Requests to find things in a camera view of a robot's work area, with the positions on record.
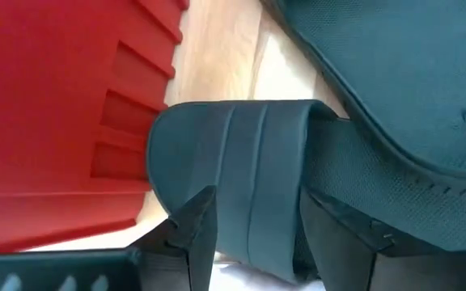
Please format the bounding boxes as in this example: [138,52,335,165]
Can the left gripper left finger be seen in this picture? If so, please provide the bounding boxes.
[129,185,218,291]

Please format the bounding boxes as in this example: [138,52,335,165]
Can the black slide sandal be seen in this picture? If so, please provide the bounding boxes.
[271,0,466,179]
[146,99,466,284]

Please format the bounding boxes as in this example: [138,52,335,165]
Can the red plastic bin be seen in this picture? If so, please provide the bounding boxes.
[0,0,190,255]

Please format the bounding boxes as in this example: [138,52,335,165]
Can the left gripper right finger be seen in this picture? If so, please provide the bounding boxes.
[299,189,396,291]

